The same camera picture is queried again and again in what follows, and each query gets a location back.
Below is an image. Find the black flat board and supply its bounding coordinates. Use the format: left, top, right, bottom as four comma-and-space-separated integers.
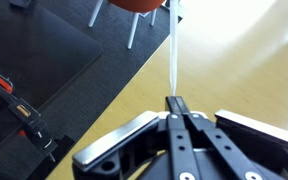
0, 0, 104, 113

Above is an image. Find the orange chair with white legs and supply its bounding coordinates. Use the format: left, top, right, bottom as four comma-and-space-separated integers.
88, 0, 167, 50

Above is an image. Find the black clamp with orange handle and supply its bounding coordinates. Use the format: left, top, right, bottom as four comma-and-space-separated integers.
0, 64, 60, 163

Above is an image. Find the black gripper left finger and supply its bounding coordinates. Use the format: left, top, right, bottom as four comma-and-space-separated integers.
165, 95, 202, 180

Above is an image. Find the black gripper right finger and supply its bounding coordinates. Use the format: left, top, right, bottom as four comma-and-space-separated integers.
176, 95, 269, 180

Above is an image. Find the thin clear drinking straw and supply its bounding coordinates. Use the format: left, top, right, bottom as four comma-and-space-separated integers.
168, 0, 182, 98

